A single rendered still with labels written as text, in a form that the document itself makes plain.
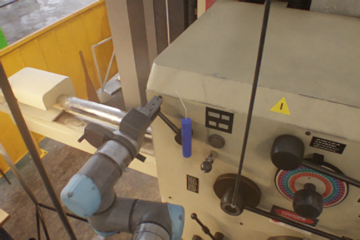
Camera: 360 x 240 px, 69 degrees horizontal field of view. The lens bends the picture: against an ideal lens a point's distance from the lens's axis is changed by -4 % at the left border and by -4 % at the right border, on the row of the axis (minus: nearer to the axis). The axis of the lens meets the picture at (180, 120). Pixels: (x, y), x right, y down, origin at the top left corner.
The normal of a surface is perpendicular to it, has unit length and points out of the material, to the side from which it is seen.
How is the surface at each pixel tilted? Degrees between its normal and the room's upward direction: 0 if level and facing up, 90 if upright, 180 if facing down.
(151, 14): 90
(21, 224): 0
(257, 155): 90
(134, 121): 20
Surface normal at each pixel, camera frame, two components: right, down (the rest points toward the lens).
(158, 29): -0.41, 0.61
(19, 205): -0.03, -0.76
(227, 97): -0.31, -0.11
